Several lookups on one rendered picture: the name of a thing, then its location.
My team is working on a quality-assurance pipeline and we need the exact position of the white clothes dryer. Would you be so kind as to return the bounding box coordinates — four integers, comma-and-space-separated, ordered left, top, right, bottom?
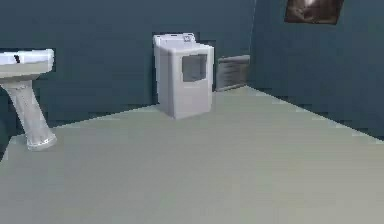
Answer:
152, 32, 215, 120

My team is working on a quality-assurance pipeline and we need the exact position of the grey flat panel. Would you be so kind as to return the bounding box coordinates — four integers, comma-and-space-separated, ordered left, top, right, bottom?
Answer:
215, 54, 251, 93

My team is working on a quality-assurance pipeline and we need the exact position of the brown framed wall picture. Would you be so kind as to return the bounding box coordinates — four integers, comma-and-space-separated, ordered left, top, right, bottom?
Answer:
284, 0, 345, 26

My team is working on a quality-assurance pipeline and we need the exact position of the white pedestal sink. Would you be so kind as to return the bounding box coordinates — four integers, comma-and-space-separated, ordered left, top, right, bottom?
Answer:
0, 48, 58, 152

